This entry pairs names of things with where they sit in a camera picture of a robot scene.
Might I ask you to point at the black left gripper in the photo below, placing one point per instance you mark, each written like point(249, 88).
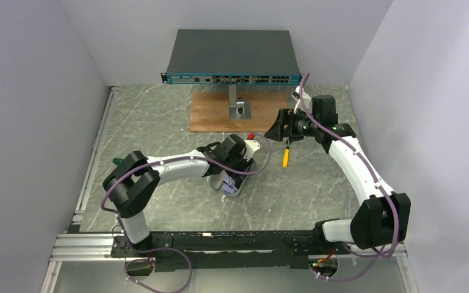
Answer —
point(242, 166)

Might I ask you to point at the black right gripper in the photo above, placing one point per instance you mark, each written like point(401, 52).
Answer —
point(288, 124)

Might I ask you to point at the purple folding umbrella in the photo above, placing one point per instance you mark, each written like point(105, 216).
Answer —
point(232, 185)

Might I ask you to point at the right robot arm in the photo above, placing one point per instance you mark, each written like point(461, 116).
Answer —
point(383, 215)

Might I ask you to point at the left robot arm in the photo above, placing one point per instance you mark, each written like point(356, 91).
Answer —
point(131, 184)

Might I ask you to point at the wooden board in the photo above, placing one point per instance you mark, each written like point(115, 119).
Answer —
point(210, 112)

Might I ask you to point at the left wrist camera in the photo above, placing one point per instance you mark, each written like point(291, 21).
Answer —
point(251, 146)

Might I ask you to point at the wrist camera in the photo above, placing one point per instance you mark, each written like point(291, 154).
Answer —
point(251, 146)
point(296, 96)

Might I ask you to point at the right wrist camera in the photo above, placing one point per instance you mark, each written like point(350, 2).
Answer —
point(296, 96)

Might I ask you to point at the metal bracket stand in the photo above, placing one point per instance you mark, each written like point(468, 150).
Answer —
point(239, 109)

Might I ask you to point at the network switch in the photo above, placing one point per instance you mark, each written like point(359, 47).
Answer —
point(211, 56)

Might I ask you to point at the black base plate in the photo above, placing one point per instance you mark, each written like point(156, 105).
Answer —
point(175, 250)

